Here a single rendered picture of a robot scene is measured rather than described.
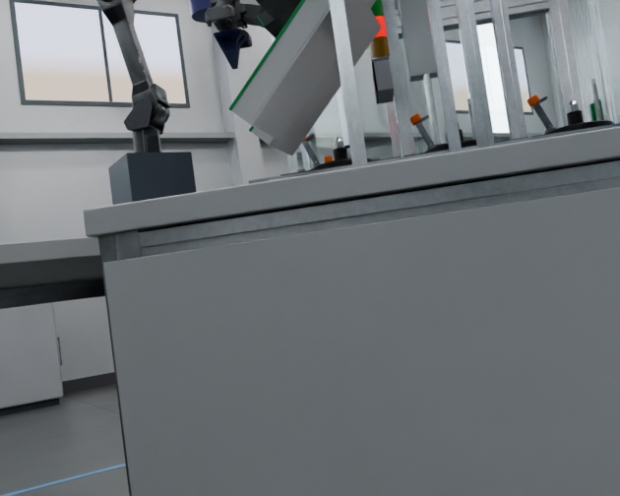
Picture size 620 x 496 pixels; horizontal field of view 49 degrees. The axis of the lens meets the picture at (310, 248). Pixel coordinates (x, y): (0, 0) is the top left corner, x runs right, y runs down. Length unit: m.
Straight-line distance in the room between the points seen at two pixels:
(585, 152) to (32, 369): 6.08
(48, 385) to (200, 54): 4.27
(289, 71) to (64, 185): 6.76
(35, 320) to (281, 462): 5.88
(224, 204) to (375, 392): 0.25
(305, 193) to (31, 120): 7.16
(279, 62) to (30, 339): 5.69
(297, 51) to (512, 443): 0.60
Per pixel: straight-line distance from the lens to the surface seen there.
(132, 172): 1.44
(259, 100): 1.02
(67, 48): 8.14
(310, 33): 1.03
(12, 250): 1.03
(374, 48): 1.72
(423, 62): 2.56
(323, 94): 1.24
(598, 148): 0.75
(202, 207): 0.74
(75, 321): 7.57
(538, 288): 0.73
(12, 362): 6.55
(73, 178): 7.75
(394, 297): 0.71
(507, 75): 2.36
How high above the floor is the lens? 0.75
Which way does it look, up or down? 3 degrees up
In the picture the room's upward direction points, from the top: 8 degrees counter-clockwise
